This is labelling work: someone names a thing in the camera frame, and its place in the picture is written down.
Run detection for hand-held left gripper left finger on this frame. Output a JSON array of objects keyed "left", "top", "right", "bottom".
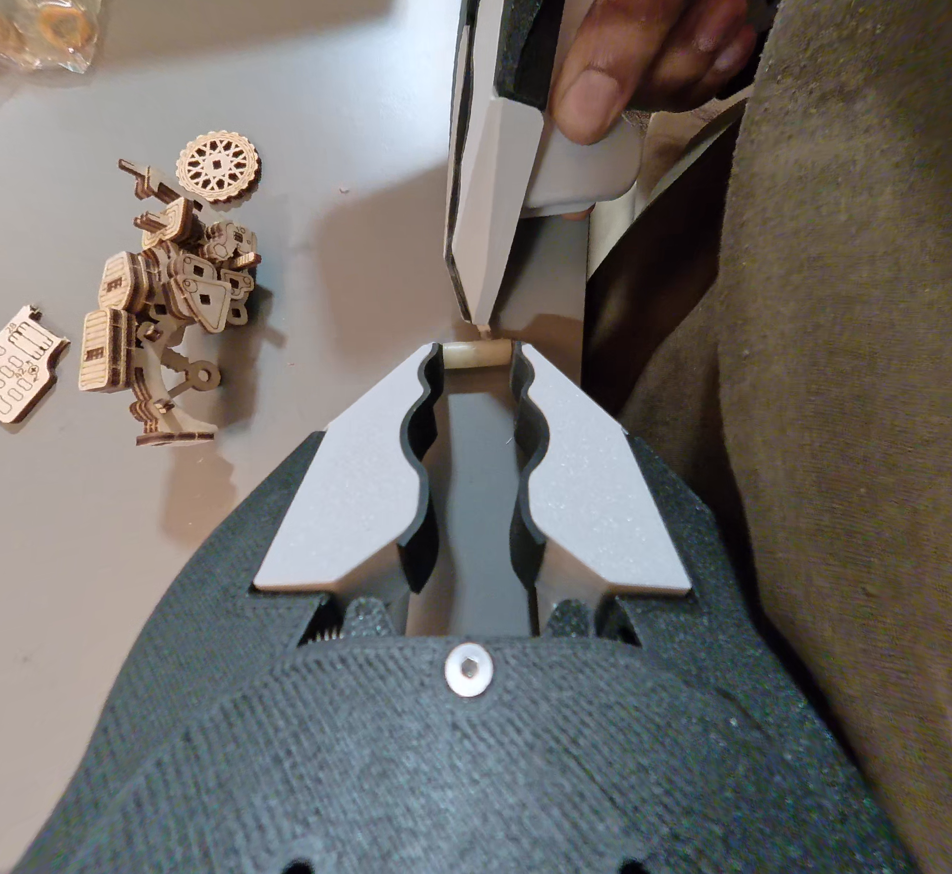
[{"left": 253, "top": 342, "right": 447, "bottom": 603}]

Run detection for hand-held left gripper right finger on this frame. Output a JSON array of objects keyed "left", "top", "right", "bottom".
[{"left": 509, "top": 342, "right": 693, "bottom": 603}]

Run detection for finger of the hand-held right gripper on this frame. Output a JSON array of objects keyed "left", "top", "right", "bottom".
[
  {"left": 455, "top": 0, "right": 545, "bottom": 329},
  {"left": 444, "top": 0, "right": 477, "bottom": 321}
]

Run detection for white cylinder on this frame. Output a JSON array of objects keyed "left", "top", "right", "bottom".
[{"left": 442, "top": 340, "right": 514, "bottom": 374}]

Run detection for person's right hand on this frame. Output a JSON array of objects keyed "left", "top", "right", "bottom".
[{"left": 554, "top": 0, "right": 812, "bottom": 146}]

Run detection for round wooden wheel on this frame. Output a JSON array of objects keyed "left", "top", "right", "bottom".
[{"left": 176, "top": 128, "right": 266, "bottom": 207}]

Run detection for wooden puzzle model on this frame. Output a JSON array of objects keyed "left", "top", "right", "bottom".
[{"left": 78, "top": 198, "right": 263, "bottom": 448}]

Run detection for person's olive trousers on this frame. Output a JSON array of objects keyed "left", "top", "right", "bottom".
[{"left": 588, "top": 0, "right": 952, "bottom": 874}]

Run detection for zigzag wooden piece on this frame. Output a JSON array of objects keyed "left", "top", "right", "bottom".
[{"left": 118, "top": 158, "right": 203, "bottom": 214}]

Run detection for flat perforated wooden piece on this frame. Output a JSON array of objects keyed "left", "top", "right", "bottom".
[{"left": 0, "top": 304, "right": 70, "bottom": 426}]

